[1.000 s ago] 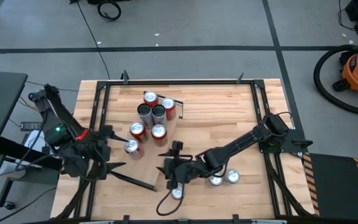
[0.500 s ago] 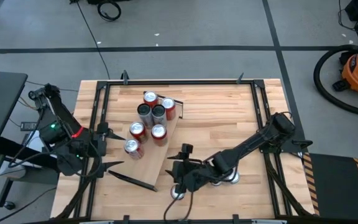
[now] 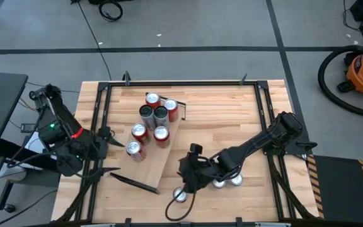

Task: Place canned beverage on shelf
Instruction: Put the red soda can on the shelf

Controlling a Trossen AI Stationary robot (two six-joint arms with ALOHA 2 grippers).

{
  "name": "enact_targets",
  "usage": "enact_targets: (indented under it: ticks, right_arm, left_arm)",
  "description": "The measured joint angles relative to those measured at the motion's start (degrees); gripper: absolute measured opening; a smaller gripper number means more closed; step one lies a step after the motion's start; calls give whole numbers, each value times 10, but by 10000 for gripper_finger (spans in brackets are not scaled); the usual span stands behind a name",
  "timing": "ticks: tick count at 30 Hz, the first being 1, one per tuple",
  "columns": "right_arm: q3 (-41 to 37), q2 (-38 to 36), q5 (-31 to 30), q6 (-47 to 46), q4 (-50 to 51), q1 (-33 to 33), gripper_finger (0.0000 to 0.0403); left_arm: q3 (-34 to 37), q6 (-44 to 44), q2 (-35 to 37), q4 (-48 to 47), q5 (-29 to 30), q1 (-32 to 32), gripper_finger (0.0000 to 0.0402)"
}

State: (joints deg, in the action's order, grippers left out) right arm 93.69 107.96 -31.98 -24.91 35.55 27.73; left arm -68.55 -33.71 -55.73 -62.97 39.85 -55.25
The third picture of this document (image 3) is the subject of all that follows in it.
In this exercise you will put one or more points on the red Coca-Cola can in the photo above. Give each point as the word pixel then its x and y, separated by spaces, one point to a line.
pixel 161 134
pixel 139 130
pixel 134 148
pixel 152 98
pixel 170 105
pixel 179 195

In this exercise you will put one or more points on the white box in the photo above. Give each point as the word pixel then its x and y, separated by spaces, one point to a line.
pixel 31 143

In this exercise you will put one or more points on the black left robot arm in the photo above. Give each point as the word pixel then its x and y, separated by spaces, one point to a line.
pixel 58 126

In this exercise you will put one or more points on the black metal table frame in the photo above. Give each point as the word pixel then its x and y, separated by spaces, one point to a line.
pixel 169 83

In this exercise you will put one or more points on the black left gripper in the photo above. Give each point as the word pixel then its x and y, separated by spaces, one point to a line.
pixel 101 146

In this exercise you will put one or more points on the black mat with hazard stripes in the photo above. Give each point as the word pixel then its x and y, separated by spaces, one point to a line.
pixel 342 189

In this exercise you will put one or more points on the silver can with black lid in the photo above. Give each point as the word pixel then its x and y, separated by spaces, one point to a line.
pixel 161 113
pixel 146 112

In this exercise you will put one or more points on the silver Diet Coke can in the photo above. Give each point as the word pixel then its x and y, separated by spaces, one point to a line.
pixel 237 180
pixel 218 183

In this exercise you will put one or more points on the black power brick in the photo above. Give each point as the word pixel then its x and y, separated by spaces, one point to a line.
pixel 27 127

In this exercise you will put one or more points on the wooden shelf with black legs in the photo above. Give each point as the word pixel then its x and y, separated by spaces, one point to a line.
pixel 151 171

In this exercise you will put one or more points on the black table clamp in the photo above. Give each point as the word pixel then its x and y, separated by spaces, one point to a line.
pixel 239 222
pixel 126 78
pixel 127 222

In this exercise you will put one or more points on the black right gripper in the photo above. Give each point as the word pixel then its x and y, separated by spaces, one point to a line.
pixel 198 171

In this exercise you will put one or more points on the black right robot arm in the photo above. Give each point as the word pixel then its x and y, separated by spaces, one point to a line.
pixel 257 142

